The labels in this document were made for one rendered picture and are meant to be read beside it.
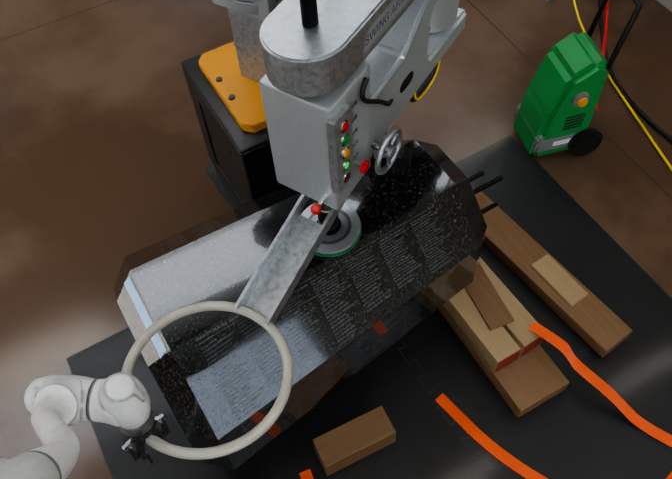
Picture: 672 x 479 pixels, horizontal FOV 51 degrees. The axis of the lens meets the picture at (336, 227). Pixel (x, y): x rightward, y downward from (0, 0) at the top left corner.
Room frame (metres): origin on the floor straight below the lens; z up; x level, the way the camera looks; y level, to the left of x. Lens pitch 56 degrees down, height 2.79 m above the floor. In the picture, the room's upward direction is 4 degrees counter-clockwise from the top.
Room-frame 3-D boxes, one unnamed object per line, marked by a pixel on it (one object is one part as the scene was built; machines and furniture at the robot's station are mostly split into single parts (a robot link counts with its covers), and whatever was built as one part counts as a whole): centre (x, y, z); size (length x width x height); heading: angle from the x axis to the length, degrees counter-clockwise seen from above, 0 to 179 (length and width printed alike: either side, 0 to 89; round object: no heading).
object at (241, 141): (2.19, 0.21, 0.37); 0.66 x 0.66 x 0.74; 26
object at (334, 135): (1.21, -0.03, 1.37); 0.08 x 0.03 x 0.28; 145
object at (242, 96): (2.19, 0.21, 0.76); 0.49 x 0.49 x 0.05; 26
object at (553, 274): (1.48, -0.95, 0.09); 0.25 x 0.10 x 0.01; 30
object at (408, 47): (1.65, -0.21, 1.31); 0.74 x 0.23 x 0.49; 145
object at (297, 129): (1.40, -0.02, 1.32); 0.36 x 0.22 x 0.45; 145
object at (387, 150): (1.36, -0.14, 1.20); 0.15 x 0.10 x 0.15; 145
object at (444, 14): (1.87, -0.36, 1.35); 0.19 x 0.19 x 0.20
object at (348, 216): (1.34, 0.02, 0.85); 0.21 x 0.21 x 0.01
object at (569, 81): (2.38, -1.15, 0.43); 0.35 x 0.35 x 0.87; 11
